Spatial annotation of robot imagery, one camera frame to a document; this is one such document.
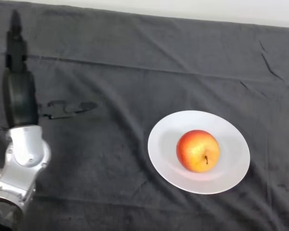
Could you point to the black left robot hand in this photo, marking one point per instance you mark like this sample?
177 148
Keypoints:
20 96

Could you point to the red yellow apple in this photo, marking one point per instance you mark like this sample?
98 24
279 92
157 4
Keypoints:
198 151

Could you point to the round white plate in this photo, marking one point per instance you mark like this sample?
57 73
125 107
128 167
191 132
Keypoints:
199 152

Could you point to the black table cloth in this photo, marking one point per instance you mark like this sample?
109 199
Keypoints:
159 60

